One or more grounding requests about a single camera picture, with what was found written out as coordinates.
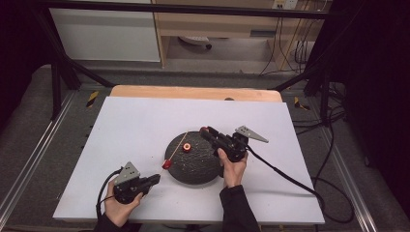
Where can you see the light wooden desk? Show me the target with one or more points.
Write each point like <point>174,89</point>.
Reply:
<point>206,24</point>

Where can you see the white power strip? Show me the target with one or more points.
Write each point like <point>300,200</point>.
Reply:
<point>285,4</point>

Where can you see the aluminium floor rail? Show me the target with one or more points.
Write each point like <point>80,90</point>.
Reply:
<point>38,145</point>
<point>351,183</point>

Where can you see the person's left hand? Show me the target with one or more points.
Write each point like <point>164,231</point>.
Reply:
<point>121,211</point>

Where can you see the wooden table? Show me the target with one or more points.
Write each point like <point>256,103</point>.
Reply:
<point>193,92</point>

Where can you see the black curtain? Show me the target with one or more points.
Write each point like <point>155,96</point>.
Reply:
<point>19,48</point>
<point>377,80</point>

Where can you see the white chair base with caster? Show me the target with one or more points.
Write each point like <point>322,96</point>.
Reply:
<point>195,40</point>

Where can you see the thin wooden skewer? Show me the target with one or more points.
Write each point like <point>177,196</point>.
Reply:
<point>178,147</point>

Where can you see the black round plate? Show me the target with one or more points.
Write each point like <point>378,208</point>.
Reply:
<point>196,167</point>

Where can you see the white board sheet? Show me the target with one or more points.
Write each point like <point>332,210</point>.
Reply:
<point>135,129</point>

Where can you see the person's right hand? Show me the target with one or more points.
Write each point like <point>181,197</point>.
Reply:
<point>233,172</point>

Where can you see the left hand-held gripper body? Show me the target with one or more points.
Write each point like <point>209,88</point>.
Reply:
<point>127,185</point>

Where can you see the white cabinet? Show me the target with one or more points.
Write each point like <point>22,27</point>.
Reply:
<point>103,35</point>

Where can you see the black metal frame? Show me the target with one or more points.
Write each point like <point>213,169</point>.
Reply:
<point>193,8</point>

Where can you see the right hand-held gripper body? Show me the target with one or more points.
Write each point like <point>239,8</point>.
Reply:
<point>235,145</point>

